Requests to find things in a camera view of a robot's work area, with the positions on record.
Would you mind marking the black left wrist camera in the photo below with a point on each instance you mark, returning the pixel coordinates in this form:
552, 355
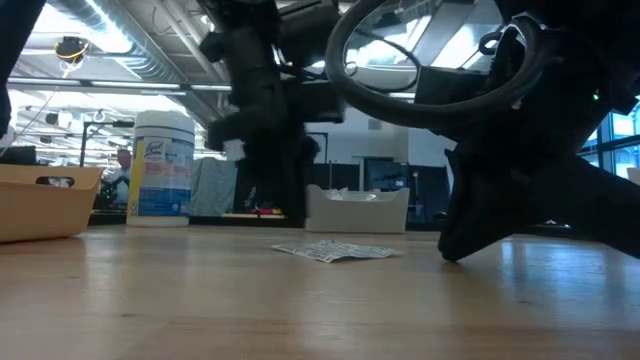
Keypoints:
322, 102

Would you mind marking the grey cloth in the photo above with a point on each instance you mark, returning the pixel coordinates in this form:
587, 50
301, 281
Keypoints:
215, 185

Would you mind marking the black aluminium table frame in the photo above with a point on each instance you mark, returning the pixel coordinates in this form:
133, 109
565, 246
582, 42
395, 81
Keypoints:
215, 220

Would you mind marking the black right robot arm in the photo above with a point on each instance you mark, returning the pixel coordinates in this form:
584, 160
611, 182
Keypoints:
575, 30

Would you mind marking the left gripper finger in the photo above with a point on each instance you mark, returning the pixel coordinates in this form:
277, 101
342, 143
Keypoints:
285, 170

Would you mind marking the black gantry frame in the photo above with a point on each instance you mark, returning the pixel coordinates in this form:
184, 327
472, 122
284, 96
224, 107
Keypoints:
107, 123

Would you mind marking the grey spiral duct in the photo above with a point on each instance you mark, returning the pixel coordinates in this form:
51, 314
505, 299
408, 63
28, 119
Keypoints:
150, 55

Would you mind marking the white disinfecting wipes canister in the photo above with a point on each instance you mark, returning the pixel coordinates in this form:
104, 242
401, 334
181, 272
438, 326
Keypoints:
160, 170

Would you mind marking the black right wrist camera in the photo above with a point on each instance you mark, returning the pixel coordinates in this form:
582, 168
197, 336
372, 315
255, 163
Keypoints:
450, 85

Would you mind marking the clear bag of cotton pads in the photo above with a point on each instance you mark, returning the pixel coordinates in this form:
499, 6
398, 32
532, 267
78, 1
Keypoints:
364, 196

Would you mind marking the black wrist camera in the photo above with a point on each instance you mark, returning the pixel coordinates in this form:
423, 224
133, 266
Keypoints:
322, 102
450, 85

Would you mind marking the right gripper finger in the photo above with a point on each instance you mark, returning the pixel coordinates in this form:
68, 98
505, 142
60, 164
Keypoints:
575, 200
475, 200

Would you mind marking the black monitor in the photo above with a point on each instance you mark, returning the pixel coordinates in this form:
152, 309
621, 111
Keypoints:
17, 156

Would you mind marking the person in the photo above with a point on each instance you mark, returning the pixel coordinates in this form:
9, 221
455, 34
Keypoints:
119, 170

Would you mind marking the white plastic bin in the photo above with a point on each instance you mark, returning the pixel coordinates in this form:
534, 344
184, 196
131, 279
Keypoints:
634, 175

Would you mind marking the grey plastic bin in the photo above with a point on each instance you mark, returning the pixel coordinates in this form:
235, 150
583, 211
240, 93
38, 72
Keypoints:
355, 215

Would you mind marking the printed foil wipe packet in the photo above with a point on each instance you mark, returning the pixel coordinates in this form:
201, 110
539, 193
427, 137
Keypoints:
335, 251

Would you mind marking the linear ceiling light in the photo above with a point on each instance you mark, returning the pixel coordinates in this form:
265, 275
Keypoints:
125, 85

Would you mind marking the black partition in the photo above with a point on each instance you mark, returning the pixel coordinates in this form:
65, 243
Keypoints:
380, 175

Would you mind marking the clear bag of cotton swabs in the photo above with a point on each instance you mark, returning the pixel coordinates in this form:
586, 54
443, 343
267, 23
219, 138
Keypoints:
338, 194

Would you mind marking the yellow plastic bin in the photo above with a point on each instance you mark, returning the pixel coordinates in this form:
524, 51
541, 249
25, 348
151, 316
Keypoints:
45, 210

